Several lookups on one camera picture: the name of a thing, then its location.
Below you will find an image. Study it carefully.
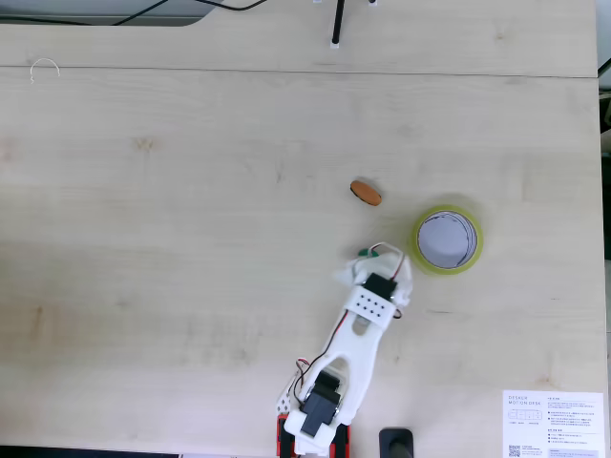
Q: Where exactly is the yellow tape roll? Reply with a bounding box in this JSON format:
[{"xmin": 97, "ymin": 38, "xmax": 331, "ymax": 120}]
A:
[{"xmin": 410, "ymin": 203, "xmax": 485, "ymax": 277}]

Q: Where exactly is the toy hamburger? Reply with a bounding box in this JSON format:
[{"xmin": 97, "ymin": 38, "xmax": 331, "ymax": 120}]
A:
[{"xmin": 349, "ymin": 179, "xmax": 384, "ymax": 208}]

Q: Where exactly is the black monitor stand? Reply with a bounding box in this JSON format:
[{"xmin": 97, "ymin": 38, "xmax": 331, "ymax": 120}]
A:
[{"xmin": 378, "ymin": 427, "xmax": 414, "ymax": 458}]

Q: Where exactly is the white printed paper sheet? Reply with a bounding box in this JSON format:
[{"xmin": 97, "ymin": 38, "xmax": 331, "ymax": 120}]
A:
[{"xmin": 501, "ymin": 389, "xmax": 604, "ymax": 458}]

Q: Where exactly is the red white gripper servo cable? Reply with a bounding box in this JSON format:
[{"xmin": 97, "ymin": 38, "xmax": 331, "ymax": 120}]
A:
[{"xmin": 368, "ymin": 241, "xmax": 407, "ymax": 282}]

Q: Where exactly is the red white arm servo cable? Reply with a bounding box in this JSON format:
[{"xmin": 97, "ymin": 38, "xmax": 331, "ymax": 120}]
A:
[{"xmin": 293, "ymin": 314, "xmax": 352, "ymax": 406}]

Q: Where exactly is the black camera tripod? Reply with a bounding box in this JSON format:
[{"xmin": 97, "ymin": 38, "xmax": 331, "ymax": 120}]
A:
[{"xmin": 312, "ymin": 0, "xmax": 379, "ymax": 51}]

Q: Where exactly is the black cable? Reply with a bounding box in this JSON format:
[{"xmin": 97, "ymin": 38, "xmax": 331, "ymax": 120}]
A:
[{"xmin": 112, "ymin": 0, "xmax": 269, "ymax": 26}]

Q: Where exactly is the thin white wire loop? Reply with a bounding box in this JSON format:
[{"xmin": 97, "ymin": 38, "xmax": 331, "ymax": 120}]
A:
[{"xmin": 29, "ymin": 57, "xmax": 62, "ymax": 86}]

